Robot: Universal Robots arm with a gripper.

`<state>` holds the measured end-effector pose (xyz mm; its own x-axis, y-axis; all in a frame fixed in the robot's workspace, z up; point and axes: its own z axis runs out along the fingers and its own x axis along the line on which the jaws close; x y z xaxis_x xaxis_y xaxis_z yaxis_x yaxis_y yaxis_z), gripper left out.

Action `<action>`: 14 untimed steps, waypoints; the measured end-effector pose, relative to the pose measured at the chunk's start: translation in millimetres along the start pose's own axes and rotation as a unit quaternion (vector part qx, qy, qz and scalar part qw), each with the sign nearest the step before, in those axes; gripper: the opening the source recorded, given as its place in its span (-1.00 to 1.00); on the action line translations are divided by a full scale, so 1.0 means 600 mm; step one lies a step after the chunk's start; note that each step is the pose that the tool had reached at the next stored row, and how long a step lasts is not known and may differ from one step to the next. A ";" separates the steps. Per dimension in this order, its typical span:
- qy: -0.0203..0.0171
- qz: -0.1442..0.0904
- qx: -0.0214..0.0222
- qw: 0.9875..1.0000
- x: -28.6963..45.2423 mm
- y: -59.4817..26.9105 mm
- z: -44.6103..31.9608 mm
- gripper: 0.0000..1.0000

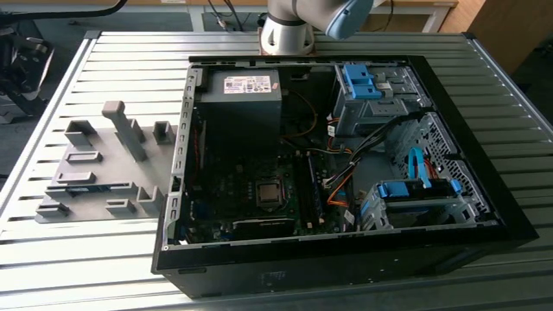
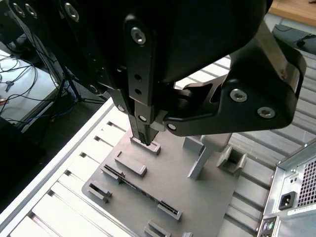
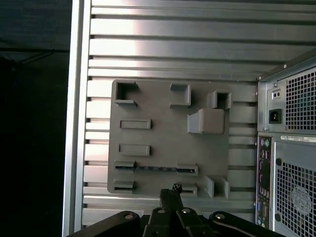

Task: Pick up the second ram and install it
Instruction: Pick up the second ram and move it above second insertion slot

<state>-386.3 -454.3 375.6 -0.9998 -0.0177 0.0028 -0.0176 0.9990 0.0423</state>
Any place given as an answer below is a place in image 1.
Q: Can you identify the blue RAM stick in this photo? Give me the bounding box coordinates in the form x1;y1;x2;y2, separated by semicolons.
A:
45;183;133;197
305;151;325;225

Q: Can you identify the black RAM slot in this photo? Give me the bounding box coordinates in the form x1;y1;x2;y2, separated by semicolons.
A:
293;151;304;227
300;151;310;227

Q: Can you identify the grey parts rack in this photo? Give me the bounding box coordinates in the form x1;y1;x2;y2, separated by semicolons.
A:
33;100;178;225

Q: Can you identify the grey power supply unit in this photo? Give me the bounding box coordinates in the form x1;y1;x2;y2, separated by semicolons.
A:
194;68;284;153

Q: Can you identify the green motherboard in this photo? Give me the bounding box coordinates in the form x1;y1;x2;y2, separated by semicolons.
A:
185;142;346;243

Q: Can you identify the metal socket cover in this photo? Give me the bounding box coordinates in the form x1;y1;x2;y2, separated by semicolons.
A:
253;176;288;211

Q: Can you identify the silver CPU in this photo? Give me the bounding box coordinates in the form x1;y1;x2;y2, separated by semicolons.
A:
257;182;282;203

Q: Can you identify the black graphics card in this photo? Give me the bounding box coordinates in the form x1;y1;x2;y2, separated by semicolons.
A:
232;216;298;239

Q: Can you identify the empty blue disk carrier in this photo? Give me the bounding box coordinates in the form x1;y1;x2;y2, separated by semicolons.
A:
342;63;386;100

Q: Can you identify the grey metal drive cage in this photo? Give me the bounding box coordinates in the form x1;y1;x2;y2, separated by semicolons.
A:
330;63;433;139
360;189;498;231

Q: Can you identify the black PC case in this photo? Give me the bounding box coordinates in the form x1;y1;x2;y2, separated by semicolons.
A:
149;54;540;299

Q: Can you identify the hard disk in blue carrier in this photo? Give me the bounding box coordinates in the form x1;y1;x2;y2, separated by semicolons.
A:
374;178;462;200

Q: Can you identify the brown wooden cabinet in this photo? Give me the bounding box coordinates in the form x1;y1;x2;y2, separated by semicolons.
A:
440;0;553;77

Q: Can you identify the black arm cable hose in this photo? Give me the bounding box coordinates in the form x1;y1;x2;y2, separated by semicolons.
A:
0;0;129;21

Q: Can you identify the red black twisted wire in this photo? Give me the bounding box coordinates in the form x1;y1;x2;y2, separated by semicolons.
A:
193;121;208;171

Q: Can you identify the thin yellow wire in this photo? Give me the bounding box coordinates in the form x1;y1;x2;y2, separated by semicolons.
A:
282;91;320;140

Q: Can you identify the coloured power wire bundle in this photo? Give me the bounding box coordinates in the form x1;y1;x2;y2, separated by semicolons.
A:
282;137;360;156

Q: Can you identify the orange flat wire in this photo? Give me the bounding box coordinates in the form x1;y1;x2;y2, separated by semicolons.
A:
325;168;357;207

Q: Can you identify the blue data wire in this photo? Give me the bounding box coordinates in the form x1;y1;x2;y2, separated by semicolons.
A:
406;146;433;189

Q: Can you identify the white frame wooden desk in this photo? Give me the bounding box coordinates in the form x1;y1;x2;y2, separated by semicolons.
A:
0;0;458;33

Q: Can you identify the red orange power wire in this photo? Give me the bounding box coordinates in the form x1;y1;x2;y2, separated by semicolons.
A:
424;157;441;182

